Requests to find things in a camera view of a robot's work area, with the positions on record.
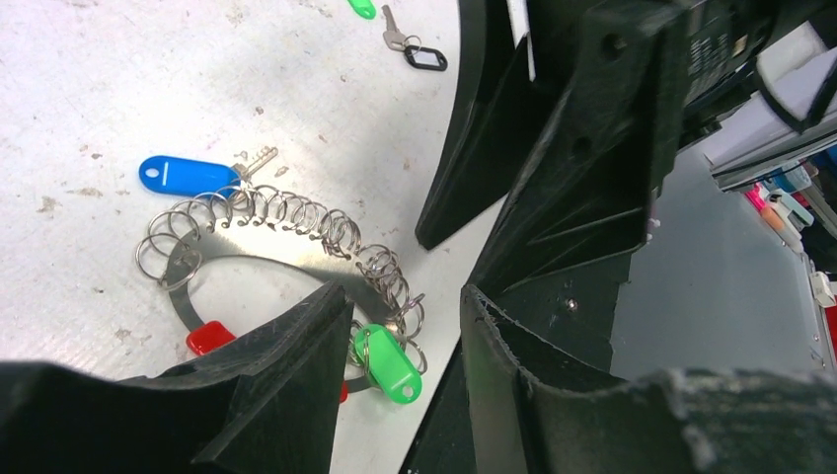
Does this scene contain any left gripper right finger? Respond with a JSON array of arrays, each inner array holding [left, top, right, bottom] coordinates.
[[460, 284, 837, 474]]

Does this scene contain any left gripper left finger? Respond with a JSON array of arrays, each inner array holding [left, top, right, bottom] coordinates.
[[1, 283, 354, 473]]

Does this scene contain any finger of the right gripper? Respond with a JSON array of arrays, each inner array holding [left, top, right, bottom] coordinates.
[[415, 1, 540, 250]]

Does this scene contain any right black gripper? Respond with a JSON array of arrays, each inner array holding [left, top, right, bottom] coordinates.
[[469, 1, 835, 297]]

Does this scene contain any green key tag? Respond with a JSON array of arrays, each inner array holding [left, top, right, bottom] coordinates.
[[353, 324, 422, 405]]

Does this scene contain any large keyring with red sleeve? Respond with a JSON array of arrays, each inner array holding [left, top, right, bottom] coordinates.
[[134, 185, 428, 395]]

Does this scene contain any black key tag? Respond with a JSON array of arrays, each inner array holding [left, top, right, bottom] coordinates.
[[404, 45, 448, 72]]

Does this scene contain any silver key with black tag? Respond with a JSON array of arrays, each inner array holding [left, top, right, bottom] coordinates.
[[381, 5, 421, 52]]

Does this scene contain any green capped key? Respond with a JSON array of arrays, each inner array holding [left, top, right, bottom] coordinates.
[[347, 0, 377, 20]]

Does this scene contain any silver key on blue tag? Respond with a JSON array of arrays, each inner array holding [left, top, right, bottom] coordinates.
[[232, 146, 278, 183]]

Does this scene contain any blue key tag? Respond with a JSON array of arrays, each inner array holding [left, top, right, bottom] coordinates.
[[138, 155, 240, 198]]

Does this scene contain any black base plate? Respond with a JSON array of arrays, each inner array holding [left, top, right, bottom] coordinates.
[[401, 255, 632, 473]]

